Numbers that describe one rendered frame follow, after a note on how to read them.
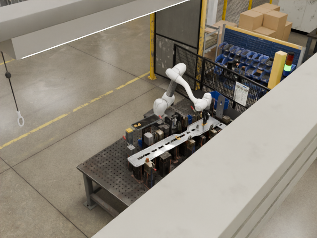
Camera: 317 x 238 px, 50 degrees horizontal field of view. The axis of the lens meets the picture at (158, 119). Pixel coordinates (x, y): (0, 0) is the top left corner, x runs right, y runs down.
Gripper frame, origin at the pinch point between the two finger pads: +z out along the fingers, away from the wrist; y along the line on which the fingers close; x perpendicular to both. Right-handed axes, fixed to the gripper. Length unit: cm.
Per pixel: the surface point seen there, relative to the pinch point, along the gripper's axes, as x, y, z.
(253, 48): 198, -78, -19
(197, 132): -20.2, 8.0, 4.7
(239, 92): 54, 7, -26
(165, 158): -85, 21, 2
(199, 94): 44, -53, 2
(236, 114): 44.9, 14.9, 1.9
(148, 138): -83, -12, -6
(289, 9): 624, -267, 46
